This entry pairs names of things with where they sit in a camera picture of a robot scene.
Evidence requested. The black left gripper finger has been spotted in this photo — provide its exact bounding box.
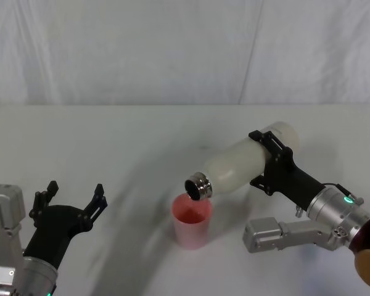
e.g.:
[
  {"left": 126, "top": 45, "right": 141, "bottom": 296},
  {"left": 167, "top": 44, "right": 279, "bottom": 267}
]
[
  {"left": 29, "top": 181, "right": 60, "bottom": 218},
  {"left": 79, "top": 183, "right": 108, "bottom": 231}
]

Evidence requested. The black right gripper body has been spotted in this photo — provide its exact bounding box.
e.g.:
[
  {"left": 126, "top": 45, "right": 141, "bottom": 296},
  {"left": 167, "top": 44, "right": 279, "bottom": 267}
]
[{"left": 263, "top": 149, "right": 324, "bottom": 207}]

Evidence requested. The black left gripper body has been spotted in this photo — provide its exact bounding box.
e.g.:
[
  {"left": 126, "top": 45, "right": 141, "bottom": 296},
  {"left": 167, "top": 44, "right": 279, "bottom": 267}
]
[{"left": 22, "top": 203, "right": 92, "bottom": 269}]

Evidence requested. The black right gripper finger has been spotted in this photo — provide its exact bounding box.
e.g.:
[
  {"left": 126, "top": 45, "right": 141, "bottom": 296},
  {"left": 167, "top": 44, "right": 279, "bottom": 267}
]
[
  {"left": 249, "top": 172, "right": 274, "bottom": 197},
  {"left": 248, "top": 129, "right": 292, "bottom": 162}
]

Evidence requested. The cream vacuum bottle steel neck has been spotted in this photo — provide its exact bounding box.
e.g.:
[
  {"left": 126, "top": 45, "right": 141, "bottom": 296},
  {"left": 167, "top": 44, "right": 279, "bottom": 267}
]
[{"left": 184, "top": 121, "right": 300, "bottom": 202}]

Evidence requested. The white table cloth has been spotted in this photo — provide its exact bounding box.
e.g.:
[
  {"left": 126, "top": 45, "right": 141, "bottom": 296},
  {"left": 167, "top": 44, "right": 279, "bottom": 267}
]
[{"left": 0, "top": 103, "right": 370, "bottom": 296}]

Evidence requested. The pink cup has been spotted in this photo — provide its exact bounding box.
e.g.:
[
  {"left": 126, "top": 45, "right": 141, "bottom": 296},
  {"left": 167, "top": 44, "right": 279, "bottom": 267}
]
[{"left": 171, "top": 192, "right": 214, "bottom": 250}]

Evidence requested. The white curtain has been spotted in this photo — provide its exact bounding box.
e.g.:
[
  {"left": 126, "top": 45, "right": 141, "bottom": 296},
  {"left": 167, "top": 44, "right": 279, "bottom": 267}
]
[{"left": 0, "top": 0, "right": 370, "bottom": 107}]

